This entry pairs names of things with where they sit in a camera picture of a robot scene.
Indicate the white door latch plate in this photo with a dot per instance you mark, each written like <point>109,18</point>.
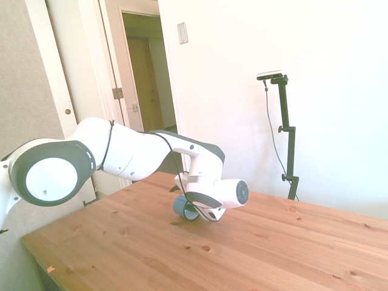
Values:
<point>135,107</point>

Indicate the white exterior camera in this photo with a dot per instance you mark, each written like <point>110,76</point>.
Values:
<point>269,74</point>

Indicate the white door with round hole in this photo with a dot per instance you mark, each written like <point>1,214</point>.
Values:
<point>52,60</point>

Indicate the black camera stand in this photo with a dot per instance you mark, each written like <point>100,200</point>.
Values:
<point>291,151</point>

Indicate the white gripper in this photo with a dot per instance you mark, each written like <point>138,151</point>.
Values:
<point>216,214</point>

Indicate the blue enamel mug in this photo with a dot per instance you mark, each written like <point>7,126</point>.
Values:
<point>179,206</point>

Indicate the brass door hinge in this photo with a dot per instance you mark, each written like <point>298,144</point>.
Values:
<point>117,93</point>

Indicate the white hinged door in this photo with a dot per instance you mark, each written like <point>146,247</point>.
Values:
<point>85,60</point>

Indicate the grey fabric room divider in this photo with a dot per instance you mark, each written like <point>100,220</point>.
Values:
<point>21,60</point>

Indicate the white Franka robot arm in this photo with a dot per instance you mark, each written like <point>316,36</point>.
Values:
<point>127,151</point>

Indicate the brown hallway door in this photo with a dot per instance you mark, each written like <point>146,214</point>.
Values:
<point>142,91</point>

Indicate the orange tape piece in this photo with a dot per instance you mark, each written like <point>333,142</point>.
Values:
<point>50,269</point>

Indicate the white light switch plate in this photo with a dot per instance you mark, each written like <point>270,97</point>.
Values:
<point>182,33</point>

